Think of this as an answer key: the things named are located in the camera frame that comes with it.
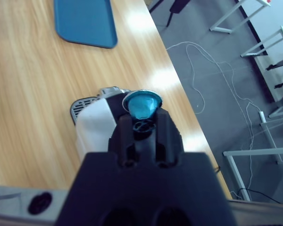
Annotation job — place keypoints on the white capsule coffee machine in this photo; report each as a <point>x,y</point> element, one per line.
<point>94,124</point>

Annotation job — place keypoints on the white power strip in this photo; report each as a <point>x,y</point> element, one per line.
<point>262,116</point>

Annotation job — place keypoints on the black chair legs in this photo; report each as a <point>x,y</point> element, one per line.
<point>177,5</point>

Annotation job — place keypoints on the teal coffee capsule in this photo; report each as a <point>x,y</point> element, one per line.
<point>141,106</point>

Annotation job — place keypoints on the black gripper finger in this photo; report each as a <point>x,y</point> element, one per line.
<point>167,136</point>
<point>123,136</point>

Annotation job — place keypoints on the white table frame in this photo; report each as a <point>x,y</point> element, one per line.
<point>221,30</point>
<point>233,169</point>
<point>270,141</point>

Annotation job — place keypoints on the teal plastic tray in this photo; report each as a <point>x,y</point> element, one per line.
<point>85,21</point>

